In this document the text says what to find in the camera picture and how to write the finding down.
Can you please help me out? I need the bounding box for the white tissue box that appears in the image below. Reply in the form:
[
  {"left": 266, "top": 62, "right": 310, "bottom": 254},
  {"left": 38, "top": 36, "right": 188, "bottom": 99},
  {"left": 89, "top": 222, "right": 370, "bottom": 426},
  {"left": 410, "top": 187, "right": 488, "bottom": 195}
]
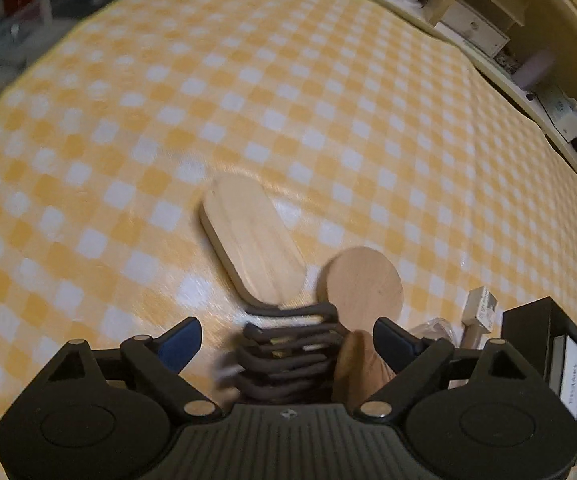
[{"left": 539, "top": 87, "right": 577, "bottom": 143}]

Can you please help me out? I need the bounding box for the white drawer box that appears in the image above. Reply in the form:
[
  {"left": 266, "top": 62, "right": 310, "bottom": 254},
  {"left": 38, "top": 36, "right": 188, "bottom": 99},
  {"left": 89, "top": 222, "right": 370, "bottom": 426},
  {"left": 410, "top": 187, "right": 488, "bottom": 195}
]
[{"left": 439, "top": 0, "right": 512, "bottom": 58}]

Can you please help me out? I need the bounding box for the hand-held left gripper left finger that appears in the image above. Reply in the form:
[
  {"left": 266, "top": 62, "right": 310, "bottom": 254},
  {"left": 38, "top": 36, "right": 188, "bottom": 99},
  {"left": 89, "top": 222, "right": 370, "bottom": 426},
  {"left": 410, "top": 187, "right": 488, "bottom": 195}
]
[{"left": 28, "top": 316, "right": 224, "bottom": 423}]

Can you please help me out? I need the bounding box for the yellow checkered tablecloth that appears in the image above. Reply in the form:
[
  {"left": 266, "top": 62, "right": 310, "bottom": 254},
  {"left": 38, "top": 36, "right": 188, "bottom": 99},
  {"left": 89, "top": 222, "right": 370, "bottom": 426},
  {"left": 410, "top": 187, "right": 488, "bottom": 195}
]
[{"left": 0, "top": 0, "right": 577, "bottom": 480}]

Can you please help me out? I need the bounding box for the small white plastic adapter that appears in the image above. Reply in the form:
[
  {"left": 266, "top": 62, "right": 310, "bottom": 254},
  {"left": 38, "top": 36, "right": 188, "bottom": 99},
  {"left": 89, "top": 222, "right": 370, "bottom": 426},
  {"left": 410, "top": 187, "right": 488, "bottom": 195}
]
[{"left": 461, "top": 287, "right": 497, "bottom": 347}]

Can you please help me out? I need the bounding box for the dark grey wire rack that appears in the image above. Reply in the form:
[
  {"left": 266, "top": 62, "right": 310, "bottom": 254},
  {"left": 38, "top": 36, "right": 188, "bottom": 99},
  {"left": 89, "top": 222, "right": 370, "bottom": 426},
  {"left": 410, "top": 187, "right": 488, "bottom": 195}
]
[{"left": 216, "top": 302, "right": 344, "bottom": 406}]

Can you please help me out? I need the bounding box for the beige wooden headboard shelf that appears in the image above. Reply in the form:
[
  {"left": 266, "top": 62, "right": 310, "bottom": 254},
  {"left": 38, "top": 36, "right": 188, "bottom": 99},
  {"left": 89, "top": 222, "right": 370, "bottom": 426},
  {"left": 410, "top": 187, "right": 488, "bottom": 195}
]
[{"left": 278, "top": 0, "right": 577, "bottom": 196}]

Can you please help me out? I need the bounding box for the black cardboard box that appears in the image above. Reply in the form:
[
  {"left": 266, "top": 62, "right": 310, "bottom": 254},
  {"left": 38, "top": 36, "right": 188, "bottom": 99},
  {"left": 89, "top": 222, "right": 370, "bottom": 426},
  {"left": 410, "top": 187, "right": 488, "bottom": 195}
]
[{"left": 501, "top": 297, "right": 577, "bottom": 423}]

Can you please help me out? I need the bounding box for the clear plastic container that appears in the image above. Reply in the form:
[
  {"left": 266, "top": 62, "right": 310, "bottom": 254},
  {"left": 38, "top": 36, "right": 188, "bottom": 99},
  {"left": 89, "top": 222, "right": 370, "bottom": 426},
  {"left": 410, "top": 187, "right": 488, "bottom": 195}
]
[{"left": 409, "top": 317, "right": 464, "bottom": 350}]

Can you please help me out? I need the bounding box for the round bamboo lid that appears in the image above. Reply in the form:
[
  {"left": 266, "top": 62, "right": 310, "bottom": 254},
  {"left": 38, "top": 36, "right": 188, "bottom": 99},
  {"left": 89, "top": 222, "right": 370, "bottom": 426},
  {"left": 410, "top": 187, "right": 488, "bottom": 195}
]
[{"left": 333, "top": 330, "right": 397, "bottom": 406}]

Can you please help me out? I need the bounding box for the purple cup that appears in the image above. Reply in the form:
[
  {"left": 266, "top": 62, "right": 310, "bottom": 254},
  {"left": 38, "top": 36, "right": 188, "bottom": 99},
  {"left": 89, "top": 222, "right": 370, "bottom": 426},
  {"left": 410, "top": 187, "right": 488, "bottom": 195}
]
[{"left": 511, "top": 50, "right": 557, "bottom": 88}]

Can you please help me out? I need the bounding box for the round cork coaster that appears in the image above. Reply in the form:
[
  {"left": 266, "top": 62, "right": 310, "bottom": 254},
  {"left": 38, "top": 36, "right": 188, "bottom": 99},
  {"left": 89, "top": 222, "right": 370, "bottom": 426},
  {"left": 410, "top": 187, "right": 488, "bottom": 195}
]
[{"left": 319, "top": 246, "right": 403, "bottom": 333}]

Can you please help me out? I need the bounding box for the oval wooden board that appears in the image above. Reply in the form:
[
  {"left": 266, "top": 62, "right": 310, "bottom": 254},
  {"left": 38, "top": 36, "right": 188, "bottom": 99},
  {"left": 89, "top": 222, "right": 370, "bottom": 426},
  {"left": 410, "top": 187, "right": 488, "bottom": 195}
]
[{"left": 201, "top": 174, "right": 308, "bottom": 307}]

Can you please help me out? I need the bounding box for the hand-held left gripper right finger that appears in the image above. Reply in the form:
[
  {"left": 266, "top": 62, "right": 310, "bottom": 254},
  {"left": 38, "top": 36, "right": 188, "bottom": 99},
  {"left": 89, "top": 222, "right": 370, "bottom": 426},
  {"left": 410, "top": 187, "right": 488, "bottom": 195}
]
[{"left": 357, "top": 317, "right": 550, "bottom": 423}]

